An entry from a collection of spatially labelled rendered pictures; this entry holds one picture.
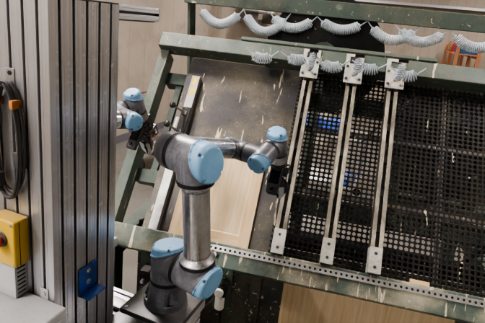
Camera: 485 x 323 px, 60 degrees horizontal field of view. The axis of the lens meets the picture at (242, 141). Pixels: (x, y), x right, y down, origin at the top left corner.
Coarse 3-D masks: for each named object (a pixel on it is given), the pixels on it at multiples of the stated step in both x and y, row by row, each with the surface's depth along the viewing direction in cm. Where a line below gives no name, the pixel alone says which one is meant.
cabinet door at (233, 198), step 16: (224, 160) 237; (224, 176) 234; (240, 176) 232; (256, 176) 231; (224, 192) 230; (240, 192) 229; (256, 192) 228; (176, 208) 229; (224, 208) 227; (240, 208) 226; (176, 224) 226; (224, 224) 223; (240, 224) 222; (224, 240) 220; (240, 240) 219
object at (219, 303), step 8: (144, 256) 221; (144, 264) 222; (144, 272) 211; (224, 272) 213; (232, 272) 212; (144, 280) 212; (224, 280) 208; (224, 288) 207; (216, 296) 207; (224, 296) 209; (208, 304) 212; (216, 304) 212; (224, 304) 217
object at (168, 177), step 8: (192, 80) 256; (200, 80) 258; (192, 96) 252; (184, 104) 251; (192, 104) 250; (168, 176) 235; (168, 184) 233; (160, 192) 232; (168, 192) 233; (160, 200) 230; (160, 208) 228; (152, 216) 227; (160, 216) 227; (152, 224) 225
